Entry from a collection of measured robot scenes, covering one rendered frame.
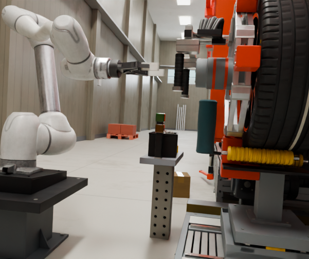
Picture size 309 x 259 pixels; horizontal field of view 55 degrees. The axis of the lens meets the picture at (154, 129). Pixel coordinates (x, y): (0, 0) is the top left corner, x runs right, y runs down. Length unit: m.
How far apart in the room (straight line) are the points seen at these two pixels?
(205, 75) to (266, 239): 0.69
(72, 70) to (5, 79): 3.50
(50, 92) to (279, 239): 1.24
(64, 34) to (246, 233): 0.99
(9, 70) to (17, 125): 3.35
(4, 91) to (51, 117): 3.18
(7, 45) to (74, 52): 3.64
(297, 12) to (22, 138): 1.18
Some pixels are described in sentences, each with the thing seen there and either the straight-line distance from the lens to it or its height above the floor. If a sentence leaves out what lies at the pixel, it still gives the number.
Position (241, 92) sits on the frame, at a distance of 1.10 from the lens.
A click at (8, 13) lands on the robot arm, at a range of 1.71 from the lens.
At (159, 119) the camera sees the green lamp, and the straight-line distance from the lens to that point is 1.36.
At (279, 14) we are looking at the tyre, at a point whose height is 1.01.
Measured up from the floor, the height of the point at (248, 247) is 0.17.
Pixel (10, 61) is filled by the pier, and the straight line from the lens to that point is 4.77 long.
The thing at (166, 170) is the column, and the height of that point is 0.37.
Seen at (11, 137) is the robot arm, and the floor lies 0.52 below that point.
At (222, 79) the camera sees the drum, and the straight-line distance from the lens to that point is 1.31.
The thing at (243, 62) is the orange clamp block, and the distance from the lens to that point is 1.02.
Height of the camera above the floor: 0.63
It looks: 2 degrees down
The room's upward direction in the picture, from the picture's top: 3 degrees clockwise
